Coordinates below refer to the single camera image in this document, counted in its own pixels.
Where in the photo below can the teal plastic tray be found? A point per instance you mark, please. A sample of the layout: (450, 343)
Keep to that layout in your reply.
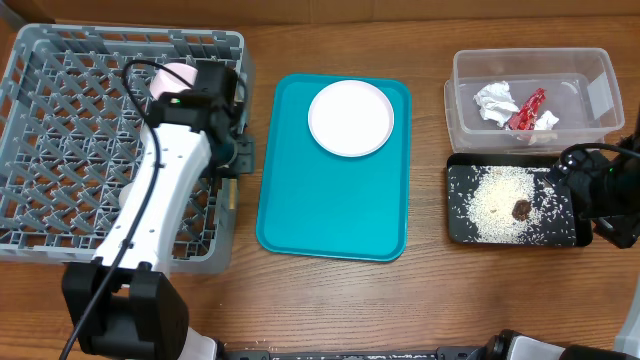
(315, 203)

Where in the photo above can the large white plate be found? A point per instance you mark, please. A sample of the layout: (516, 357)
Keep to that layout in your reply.
(351, 118)

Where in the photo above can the wooden chopstick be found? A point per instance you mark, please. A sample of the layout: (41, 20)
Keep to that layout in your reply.
(233, 189)

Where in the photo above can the large white tissue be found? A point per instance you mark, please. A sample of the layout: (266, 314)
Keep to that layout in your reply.
(496, 103)

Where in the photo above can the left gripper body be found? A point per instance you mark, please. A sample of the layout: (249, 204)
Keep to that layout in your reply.
(237, 159)

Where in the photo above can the small white tissue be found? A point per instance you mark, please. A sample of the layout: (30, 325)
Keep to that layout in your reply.
(542, 128)

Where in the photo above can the clear plastic bin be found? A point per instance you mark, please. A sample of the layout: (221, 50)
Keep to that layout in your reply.
(581, 90)

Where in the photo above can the pile of white rice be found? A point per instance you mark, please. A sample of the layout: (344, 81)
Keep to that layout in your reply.
(500, 200)

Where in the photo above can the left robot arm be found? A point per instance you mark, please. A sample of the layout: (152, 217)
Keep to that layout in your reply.
(122, 303)

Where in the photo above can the white bowl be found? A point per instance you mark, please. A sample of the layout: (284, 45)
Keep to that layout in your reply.
(165, 82)

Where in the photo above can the brown food scrap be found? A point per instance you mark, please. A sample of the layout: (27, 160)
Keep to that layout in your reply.
(521, 210)

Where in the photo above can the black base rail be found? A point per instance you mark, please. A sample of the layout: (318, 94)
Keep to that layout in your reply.
(441, 353)

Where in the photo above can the white paper cup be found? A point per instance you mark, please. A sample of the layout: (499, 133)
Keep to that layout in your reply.
(124, 194)

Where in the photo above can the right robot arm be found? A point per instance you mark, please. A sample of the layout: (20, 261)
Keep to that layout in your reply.
(604, 180)

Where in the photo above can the grey plastic dish rack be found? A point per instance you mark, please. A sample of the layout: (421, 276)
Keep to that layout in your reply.
(70, 139)

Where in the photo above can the black tray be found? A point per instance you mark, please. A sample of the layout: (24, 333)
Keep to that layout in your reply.
(460, 165)

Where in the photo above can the red snack wrapper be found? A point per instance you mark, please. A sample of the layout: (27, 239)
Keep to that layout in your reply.
(526, 117)

